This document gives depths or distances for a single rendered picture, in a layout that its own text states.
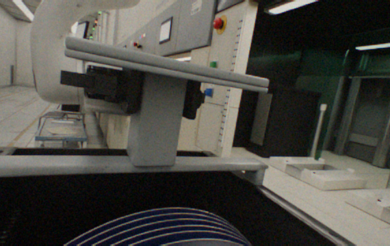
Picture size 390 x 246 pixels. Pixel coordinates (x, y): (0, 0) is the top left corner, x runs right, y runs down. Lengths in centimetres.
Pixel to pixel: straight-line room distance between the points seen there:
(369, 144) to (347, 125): 13
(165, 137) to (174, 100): 3
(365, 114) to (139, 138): 142
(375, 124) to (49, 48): 141
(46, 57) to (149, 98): 24
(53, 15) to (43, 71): 7
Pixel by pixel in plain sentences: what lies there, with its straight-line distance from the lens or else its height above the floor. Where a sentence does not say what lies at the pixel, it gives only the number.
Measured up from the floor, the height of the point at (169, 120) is 107.
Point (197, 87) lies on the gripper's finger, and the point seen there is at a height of 110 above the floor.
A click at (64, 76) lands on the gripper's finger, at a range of 22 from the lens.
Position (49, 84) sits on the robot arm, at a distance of 39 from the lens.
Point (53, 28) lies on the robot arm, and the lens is 39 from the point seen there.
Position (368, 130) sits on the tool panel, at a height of 102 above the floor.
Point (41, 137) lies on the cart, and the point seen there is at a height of 45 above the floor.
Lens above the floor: 110
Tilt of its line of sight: 8 degrees down
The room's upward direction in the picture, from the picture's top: 9 degrees clockwise
